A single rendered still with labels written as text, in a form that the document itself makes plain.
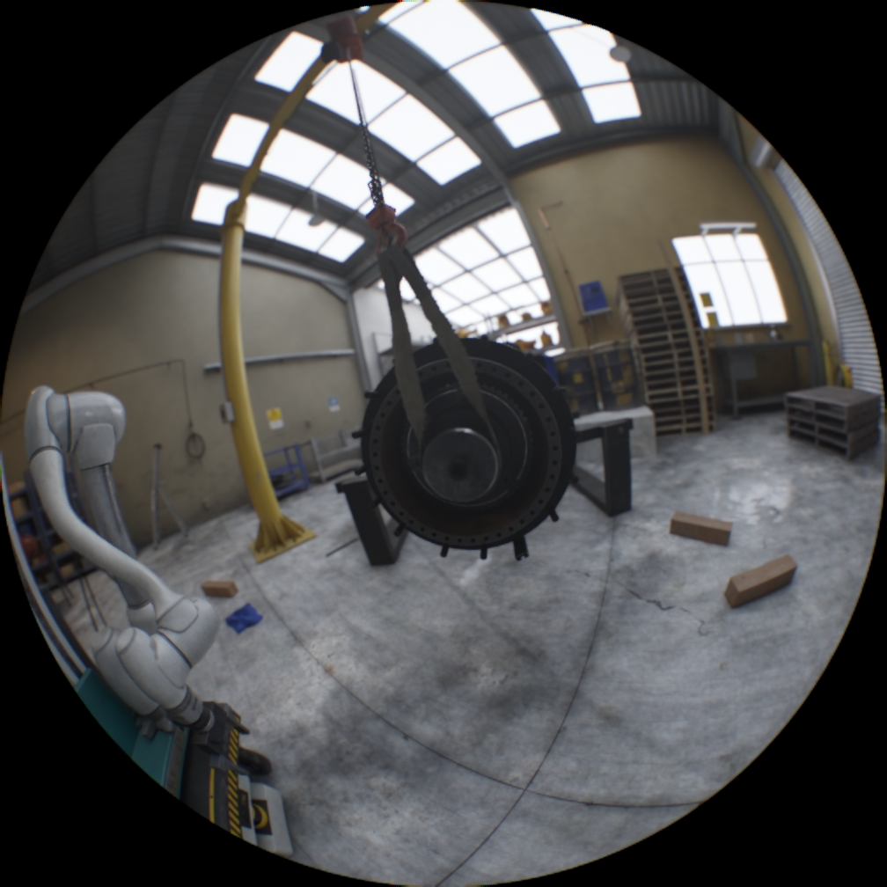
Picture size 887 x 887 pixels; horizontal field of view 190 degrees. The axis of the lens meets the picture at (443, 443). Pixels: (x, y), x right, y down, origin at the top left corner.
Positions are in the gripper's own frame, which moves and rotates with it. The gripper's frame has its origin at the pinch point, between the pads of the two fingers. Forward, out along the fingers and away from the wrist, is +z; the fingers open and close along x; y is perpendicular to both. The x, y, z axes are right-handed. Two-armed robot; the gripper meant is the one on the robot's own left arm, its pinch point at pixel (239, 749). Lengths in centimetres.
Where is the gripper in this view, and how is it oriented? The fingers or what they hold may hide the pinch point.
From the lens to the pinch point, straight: 85.7
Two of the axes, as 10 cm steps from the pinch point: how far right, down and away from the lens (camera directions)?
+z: 2.3, 9.6, 1.4
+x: -4.2, -0.3, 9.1
